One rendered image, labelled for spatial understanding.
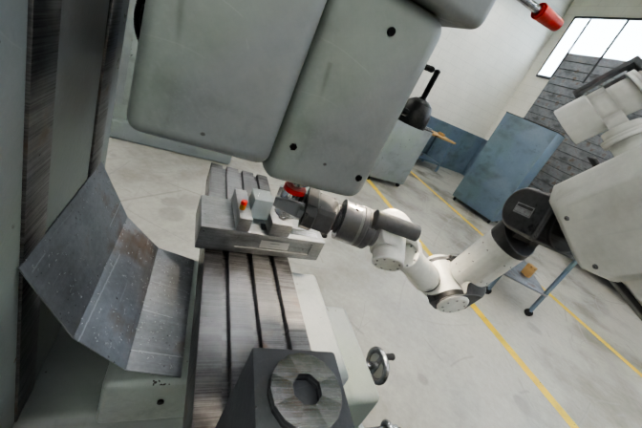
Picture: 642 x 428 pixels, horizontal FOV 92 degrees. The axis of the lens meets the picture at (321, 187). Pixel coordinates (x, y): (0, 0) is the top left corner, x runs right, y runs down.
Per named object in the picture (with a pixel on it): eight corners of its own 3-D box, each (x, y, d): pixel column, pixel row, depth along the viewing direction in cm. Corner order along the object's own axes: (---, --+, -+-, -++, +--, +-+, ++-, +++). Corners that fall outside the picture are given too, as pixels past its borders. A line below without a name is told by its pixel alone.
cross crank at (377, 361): (373, 359, 115) (387, 338, 111) (386, 393, 106) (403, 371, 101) (335, 359, 109) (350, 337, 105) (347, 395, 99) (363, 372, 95)
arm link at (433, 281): (391, 248, 77) (420, 281, 88) (401, 286, 70) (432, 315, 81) (431, 231, 73) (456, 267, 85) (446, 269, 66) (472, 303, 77)
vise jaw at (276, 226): (277, 207, 97) (282, 197, 96) (288, 238, 85) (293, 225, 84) (259, 204, 95) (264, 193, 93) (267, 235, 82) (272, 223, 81)
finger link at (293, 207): (277, 193, 61) (306, 203, 61) (271, 206, 62) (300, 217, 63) (275, 196, 59) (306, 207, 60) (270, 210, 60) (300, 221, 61)
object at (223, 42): (253, 119, 66) (297, -12, 56) (267, 169, 46) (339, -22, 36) (156, 88, 58) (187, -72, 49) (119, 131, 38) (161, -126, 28)
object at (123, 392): (302, 298, 106) (315, 272, 101) (331, 409, 77) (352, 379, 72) (137, 285, 85) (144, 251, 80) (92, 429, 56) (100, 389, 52)
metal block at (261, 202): (263, 208, 90) (269, 191, 88) (267, 220, 85) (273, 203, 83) (246, 205, 88) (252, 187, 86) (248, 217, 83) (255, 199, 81)
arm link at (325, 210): (313, 175, 68) (363, 194, 70) (298, 211, 72) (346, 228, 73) (310, 200, 57) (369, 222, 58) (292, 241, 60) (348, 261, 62)
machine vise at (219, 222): (303, 230, 105) (315, 203, 101) (316, 261, 93) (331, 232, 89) (195, 214, 89) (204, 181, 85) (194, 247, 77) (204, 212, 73)
